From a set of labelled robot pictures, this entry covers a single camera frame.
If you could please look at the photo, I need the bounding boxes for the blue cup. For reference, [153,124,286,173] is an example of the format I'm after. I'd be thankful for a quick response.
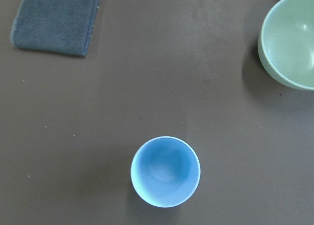
[130,136,201,208]

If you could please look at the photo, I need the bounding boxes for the grey folded cloth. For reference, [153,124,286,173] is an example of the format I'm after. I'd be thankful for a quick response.
[10,0,100,56]

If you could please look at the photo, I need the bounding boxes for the pale green bowl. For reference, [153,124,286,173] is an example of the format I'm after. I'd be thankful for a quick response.
[258,0,314,91]

